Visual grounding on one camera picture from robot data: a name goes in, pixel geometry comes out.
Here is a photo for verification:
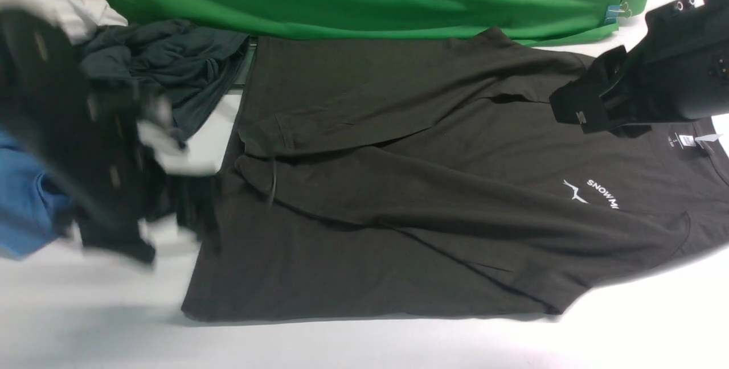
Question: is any dark teal shirt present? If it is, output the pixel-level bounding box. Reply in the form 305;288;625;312
78;19;248;139

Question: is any white shirt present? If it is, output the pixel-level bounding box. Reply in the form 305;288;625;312
1;0;128;45

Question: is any blue binder clip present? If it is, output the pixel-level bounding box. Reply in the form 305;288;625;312
604;2;633;26

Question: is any blue shirt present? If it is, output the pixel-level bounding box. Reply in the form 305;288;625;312
1;131;71;259

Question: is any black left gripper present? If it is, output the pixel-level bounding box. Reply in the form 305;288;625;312
2;10;221;264

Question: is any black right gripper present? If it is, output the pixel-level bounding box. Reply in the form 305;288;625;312
550;0;728;133

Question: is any dark gray long-sleeve top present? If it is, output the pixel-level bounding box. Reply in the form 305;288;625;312
182;27;728;322

